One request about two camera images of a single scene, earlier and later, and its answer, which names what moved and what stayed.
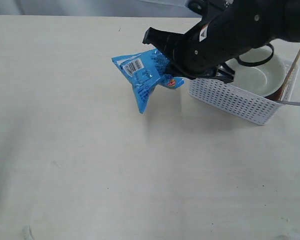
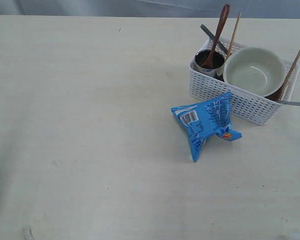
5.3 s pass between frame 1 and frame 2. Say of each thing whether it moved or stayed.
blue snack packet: moved
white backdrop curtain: stayed
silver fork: stayed
